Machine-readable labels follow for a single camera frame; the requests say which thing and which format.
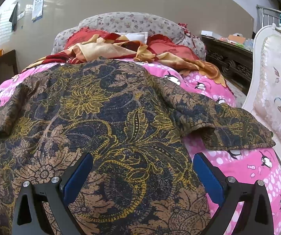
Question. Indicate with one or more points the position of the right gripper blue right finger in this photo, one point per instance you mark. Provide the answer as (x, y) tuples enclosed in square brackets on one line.
[(255, 216)]

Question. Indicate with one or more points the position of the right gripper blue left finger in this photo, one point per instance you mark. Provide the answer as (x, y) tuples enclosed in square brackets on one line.
[(59, 192)]

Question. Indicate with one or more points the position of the dark floral batik garment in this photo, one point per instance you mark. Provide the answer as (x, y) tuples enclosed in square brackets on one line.
[(106, 127)]

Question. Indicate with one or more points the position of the pink penguin bed blanket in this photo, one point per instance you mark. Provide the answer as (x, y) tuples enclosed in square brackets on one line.
[(241, 171)]

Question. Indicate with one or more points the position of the white ornate upholstered chair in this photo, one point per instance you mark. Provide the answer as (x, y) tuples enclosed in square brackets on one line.
[(264, 96)]

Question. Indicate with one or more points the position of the dark carved wooden cabinet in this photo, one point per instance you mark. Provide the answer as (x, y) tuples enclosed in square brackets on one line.
[(235, 63)]

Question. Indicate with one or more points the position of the red and gold satin quilt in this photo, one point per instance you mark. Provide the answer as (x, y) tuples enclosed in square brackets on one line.
[(89, 44)]

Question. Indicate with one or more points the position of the white small pillow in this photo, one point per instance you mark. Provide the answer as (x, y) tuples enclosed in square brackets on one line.
[(141, 36)]

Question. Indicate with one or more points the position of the grey floral pillow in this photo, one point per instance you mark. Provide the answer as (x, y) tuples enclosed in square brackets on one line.
[(135, 22)]

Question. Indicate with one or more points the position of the dark cloth hanging on wall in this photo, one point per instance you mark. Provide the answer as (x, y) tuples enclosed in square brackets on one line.
[(13, 18)]

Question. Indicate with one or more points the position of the wall poster calendar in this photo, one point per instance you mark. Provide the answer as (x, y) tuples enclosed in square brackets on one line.
[(37, 9)]

